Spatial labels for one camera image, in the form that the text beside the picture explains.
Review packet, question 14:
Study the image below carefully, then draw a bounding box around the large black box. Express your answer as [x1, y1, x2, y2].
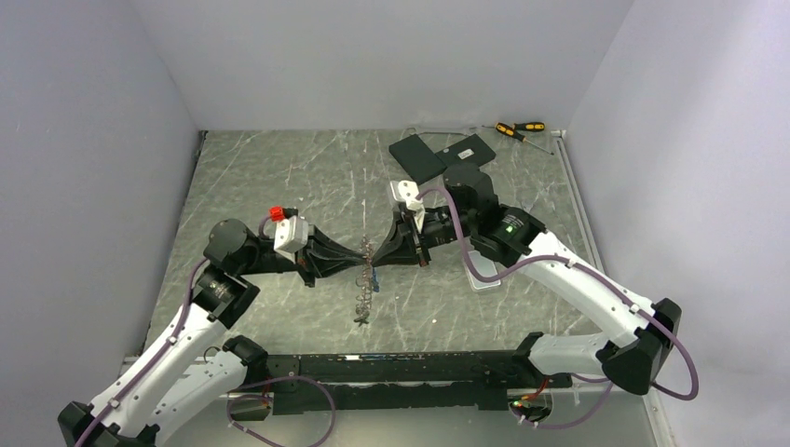
[388, 134, 446, 185]

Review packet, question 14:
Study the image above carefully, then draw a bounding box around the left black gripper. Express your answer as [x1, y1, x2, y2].
[238, 223, 366, 287]

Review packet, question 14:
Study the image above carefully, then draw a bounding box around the metal keyring with keys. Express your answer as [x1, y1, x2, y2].
[354, 235, 376, 327]

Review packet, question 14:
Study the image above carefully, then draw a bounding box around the orange black screwdriver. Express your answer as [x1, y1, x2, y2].
[487, 122, 546, 133]
[497, 131, 552, 155]

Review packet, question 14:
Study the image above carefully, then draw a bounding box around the orange black screwdriver back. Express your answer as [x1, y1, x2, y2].
[487, 122, 546, 133]

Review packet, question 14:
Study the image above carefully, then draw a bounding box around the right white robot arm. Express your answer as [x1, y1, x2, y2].
[372, 163, 693, 395]

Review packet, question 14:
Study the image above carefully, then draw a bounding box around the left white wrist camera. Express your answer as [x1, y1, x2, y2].
[269, 206, 309, 254]

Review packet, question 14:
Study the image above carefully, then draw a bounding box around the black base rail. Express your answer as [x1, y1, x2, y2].
[243, 350, 572, 415]

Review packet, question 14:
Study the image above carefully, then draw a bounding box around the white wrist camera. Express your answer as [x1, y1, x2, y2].
[388, 180, 426, 233]
[269, 206, 309, 254]

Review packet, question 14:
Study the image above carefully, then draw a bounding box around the orange black screwdriver front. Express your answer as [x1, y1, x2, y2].
[497, 131, 552, 155]

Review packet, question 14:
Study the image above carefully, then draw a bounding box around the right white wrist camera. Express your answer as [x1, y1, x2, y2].
[388, 180, 426, 233]

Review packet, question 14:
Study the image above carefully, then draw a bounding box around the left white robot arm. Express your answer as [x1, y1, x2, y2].
[58, 216, 369, 446]

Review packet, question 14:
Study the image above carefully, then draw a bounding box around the small black box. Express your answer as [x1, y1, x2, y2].
[436, 134, 496, 167]

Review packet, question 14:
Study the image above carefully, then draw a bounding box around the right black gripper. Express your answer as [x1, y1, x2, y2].
[370, 207, 476, 267]

